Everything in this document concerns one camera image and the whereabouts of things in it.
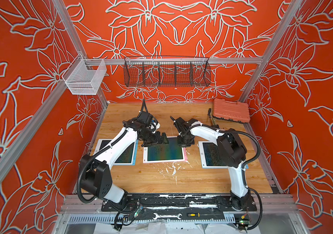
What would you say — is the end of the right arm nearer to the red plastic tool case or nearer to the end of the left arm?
the end of the left arm

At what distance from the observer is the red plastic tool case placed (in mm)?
1056

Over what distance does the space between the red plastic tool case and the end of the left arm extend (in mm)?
547

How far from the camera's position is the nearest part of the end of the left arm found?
1.99ft
